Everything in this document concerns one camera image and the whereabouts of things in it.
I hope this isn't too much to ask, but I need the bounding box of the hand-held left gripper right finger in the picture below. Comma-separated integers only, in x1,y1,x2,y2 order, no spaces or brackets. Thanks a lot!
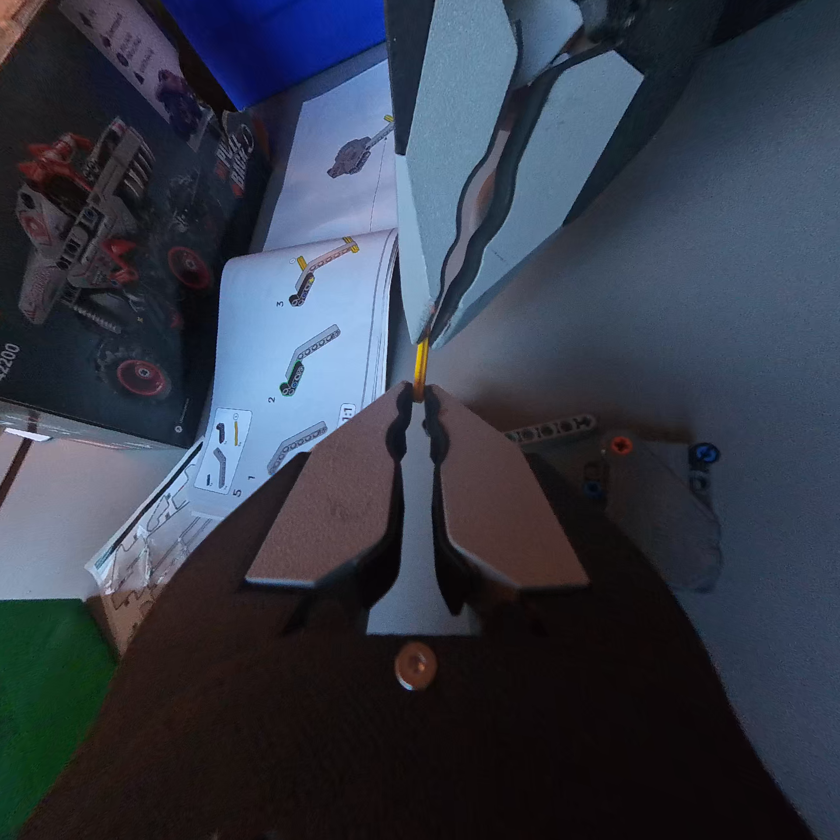
423,382,590,618

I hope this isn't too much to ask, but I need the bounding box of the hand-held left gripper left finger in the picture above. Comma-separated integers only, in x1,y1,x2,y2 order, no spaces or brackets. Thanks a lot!
244,382,416,592

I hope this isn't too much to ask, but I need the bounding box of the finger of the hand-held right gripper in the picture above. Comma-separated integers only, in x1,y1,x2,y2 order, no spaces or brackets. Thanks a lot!
394,0,585,345
433,50,647,349

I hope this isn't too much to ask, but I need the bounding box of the grey lego beam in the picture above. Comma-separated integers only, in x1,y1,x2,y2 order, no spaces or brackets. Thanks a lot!
505,415,601,454

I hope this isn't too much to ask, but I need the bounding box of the grey lego motor block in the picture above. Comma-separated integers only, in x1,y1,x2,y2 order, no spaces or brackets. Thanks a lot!
583,430,724,593

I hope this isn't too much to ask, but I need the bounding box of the lego instruction booklet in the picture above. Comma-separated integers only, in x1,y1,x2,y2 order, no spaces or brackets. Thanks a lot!
187,98,401,519

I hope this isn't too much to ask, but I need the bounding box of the dark lego set box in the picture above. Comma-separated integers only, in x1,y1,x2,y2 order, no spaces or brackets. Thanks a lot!
0,0,273,452

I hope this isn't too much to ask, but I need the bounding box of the blue plastic container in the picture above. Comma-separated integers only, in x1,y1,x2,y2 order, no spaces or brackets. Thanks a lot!
161,0,388,112

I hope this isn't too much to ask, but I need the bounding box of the green plastic container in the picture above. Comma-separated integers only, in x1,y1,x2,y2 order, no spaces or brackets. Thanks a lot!
0,598,120,840

